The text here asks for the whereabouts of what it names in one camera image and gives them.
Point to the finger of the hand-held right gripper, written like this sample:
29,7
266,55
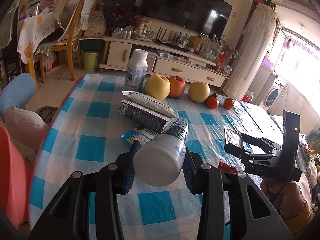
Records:
241,152
262,142

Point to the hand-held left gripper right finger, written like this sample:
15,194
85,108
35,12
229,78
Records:
188,177

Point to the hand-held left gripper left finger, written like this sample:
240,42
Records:
129,180

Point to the white bottle without cap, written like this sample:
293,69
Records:
160,160

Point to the pink plastic basin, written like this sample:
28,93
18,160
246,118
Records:
12,180

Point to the person's right forearm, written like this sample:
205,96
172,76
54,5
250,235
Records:
300,220

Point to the green trash bin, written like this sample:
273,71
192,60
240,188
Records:
91,61

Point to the person's right hand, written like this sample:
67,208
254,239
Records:
287,197

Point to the silver foil wrapper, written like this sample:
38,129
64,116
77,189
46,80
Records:
233,137

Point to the small red wrapper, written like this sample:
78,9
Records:
227,170

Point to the blue green snack packet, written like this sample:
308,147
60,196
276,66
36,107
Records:
135,136

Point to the white washing machine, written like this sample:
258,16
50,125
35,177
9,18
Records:
273,95

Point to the plain tangerine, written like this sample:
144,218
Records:
229,103

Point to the blue white checkered tablecloth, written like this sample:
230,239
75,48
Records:
95,135

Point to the tangerine with leaf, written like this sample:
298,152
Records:
212,102

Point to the grey printed carton packet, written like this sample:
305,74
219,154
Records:
145,116

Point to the yellow apple right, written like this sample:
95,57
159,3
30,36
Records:
199,92

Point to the yellow apple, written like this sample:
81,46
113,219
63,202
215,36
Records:
157,87
199,92

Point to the purple basin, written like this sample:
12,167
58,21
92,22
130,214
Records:
268,64

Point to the white grey pouch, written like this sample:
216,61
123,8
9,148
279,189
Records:
150,101

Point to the white lace cover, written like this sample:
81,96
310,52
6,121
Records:
255,55

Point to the red apple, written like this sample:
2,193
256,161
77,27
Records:
178,87

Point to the yellow apple left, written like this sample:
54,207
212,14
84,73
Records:
157,87

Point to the brown patterned cushion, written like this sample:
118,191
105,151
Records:
46,115

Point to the clear plastic bags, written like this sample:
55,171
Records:
211,50

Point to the cream television cabinet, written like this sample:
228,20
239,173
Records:
175,67

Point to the white bottle with cap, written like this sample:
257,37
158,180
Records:
135,71

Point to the white cushion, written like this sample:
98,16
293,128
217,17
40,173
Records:
22,127

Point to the small water bottle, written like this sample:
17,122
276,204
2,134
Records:
184,39
179,37

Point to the black router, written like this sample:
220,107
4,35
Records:
162,38

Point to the red and green decoration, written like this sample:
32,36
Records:
265,2

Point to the blue cushion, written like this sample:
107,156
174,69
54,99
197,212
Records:
17,91

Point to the white electric kettle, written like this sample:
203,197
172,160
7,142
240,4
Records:
142,31

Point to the wooden chair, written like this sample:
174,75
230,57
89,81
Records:
72,37

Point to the black flat television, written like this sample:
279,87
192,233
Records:
185,5

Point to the white printed sack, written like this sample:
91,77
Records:
96,25

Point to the dark wrapped flower bouquet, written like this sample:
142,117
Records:
118,12

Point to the dining table with floral cloth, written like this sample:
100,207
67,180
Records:
32,37

